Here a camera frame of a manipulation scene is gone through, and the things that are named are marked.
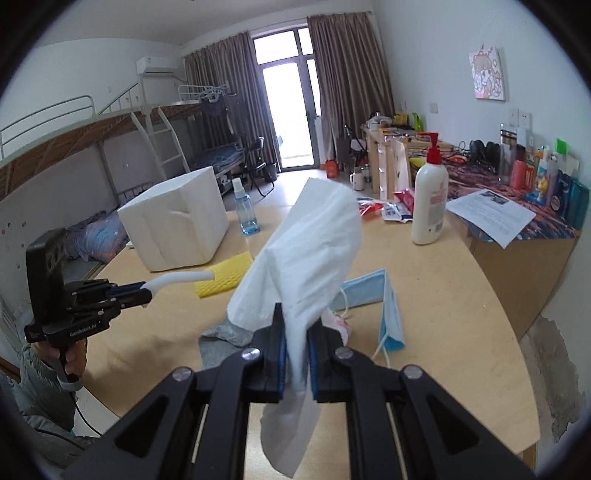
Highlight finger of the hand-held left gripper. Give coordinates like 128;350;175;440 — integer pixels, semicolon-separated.
69;279;145;299
74;294;151;325

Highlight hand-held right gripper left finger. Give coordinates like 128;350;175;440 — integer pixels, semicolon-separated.
62;302;287;480

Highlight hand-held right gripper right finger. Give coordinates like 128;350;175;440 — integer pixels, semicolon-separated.
305;322;539;480

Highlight white curved handle object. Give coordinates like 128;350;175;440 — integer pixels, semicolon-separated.
140;270;216;294

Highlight white foam box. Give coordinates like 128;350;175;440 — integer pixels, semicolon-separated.
117;167;230;272

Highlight blue face mask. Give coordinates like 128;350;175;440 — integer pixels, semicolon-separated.
329;269;406;370

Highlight white tissue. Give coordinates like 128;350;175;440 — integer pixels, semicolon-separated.
228;178;363;478

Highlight person's left forearm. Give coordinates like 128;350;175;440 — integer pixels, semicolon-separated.
13;345;95;468

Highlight person's left hand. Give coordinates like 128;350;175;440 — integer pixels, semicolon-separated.
59;344;89;385

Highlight pink and white cloth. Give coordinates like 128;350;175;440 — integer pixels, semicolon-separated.
322;307;352;346

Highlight blue patterned bedding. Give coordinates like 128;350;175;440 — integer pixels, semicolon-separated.
64;210;131;262

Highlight grey sock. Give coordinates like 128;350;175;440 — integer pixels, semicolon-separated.
198;318;260;371

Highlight yellow sponge cloth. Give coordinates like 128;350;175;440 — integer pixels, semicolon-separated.
194;252;254;300

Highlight metal bunk bed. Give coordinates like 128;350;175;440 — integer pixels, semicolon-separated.
0;83;195;222

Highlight blue spray bottle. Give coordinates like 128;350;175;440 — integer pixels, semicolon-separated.
231;178;260;237

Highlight white bed ladder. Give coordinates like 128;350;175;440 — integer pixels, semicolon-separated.
131;108;190;182

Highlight bunk bed with blue bedding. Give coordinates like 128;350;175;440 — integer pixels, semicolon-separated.
177;84;246;183

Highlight blue and white packet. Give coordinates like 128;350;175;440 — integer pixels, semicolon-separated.
380;202;414;224

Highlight black folding chair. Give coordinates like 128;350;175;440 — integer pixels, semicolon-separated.
242;137;279;198

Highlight white lotion pump bottle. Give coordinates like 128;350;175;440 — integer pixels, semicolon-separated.
410;132;450;246

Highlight wooden desk with drawers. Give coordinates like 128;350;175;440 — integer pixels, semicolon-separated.
360;124;459;195

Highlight brown curtain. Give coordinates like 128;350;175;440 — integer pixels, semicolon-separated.
184;30;262;155
307;12;396;163

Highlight white paper bag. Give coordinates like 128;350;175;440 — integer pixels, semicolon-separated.
390;138;413;193

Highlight white air conditioner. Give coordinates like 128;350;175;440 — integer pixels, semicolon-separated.
136;56;179;76

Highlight printed paper sheet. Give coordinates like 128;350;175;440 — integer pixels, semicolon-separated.
445;188;537;249

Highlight glass balcony door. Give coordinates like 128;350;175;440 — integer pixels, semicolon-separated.
252;25;322;172

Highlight black headphones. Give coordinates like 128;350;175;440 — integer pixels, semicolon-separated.
468;139;502;171

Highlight orange bottle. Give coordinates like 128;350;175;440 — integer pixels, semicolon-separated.
510;159;537;190

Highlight clear tumbler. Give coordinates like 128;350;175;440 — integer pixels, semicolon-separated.
497;123;519;184

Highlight dark blue bottle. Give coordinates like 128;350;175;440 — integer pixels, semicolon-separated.
553;170;574;214

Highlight teal bottle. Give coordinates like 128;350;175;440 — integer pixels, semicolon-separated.
565;179;590;230

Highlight black cable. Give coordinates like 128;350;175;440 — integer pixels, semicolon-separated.
73;391;105;438

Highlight pink cartoon wall picture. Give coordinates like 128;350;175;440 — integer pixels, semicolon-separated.
468;45;507;102

